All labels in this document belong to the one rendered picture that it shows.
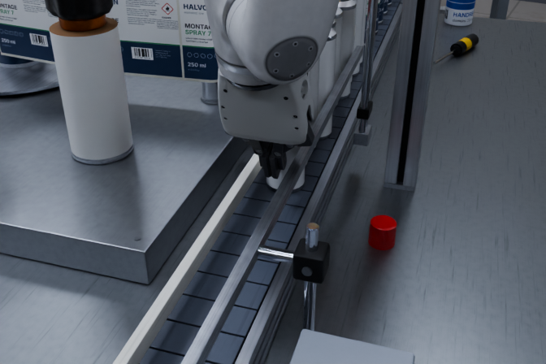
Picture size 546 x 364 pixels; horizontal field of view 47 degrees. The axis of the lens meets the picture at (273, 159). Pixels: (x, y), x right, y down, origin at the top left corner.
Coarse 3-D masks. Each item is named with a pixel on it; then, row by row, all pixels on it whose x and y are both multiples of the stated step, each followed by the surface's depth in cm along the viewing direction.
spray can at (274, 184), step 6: (288, 150) 79; (294, 150) 79; (288, 156) 79; (294, 156) 80; (288, 162) 80; (282, 174) 81; (270, 180) 82; (276, 180) 82; (300, 180) 82; (270, 186) 83; (276, 186) 82; (300, 186) 83; (294, 192) 82
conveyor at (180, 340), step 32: (384, 32) 138; (352, 96) 109; (320, 160) 90; (256, 192) 83; (256, 224) 76; (288, 224) 76; (224, 256) 71; (192, 288) 66; (256, 288) 66; (192, 320) 62; (160, 352) 59; (224, 352) 59
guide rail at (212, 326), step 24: (360, 48) 106; (336, 96) 89; (312, 144) 77; (288, 168) 72; (288, 192) 68; (264, 216) 64; (264, 240) 61; (240, 264) 57; (240, 288) 56; (216, 312) 52; (216, 336) 51; (192, 360) 47
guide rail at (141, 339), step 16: (256, 160) 83; (240, 176) 79; (240, 192) 77; (224, 208) 73; (208, 224) 70; (224, 224) 73; (208, 240) 68; (192, 256) 66; (176, 272) 63; (192, 272) 65; (176, 288) 62; (160, 304) 59; (144, 320) 58; (160, 320) 59; (144, 336) 56; (128, 352) 54; (144, 352) 56
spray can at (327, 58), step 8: (336, 32) 89; (328, 40) 87; (328, 48) 88; (320, 56) 88; (328, 56) 89; (320, 64) 89; (328, 64) 89; (320, 72) 89; (328, 72) 90; (320, 80) 90; (328, 80) 91; (320, 88) 91; (328, 88) 91; (320, 96) 91; (328, 96) 92; (320, 104) 92; (328, 120) 94; (328, 128) 95; (320, 136) 95; (328, 136) 96
